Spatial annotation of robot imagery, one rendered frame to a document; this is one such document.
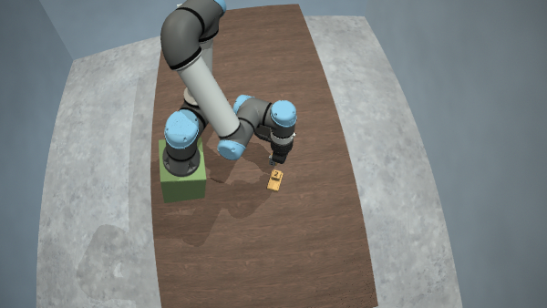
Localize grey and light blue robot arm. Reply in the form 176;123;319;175
160;0;296;177

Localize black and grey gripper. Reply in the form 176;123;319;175
254;125;295;166

